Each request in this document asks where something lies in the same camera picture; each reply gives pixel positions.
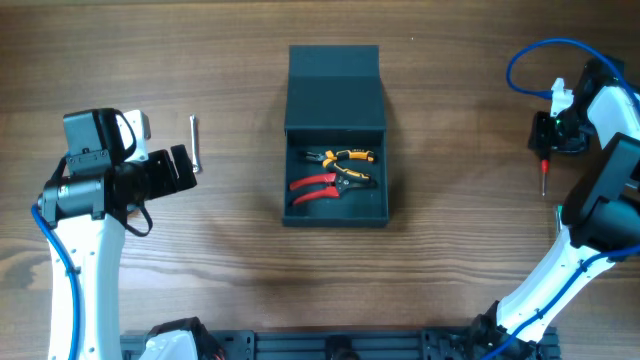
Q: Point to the orange black needle nose pliers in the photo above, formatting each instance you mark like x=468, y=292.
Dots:
x=330, y=160

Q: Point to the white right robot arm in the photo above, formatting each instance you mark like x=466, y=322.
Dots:
x=598, y=223

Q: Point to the silver socket wrench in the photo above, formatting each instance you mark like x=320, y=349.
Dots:
x=196, y=165

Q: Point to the red handled pruning shears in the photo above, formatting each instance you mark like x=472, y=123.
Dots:
x=333, y=187

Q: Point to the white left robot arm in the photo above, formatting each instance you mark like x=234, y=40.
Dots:
x=106, y=174

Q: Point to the dark green open box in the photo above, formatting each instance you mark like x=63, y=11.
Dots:
x=335, y=102

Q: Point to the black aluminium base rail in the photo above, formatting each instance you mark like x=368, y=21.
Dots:
x=427, y=344

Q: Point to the precision screwdriver set pack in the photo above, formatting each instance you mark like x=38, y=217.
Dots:
x=558, y=219

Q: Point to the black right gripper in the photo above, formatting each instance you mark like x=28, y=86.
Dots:
x=541, y=138

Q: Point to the black red screwdriver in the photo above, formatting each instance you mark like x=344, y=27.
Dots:
x=544, y=170

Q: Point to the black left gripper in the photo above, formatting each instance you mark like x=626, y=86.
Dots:
x=163, y=173

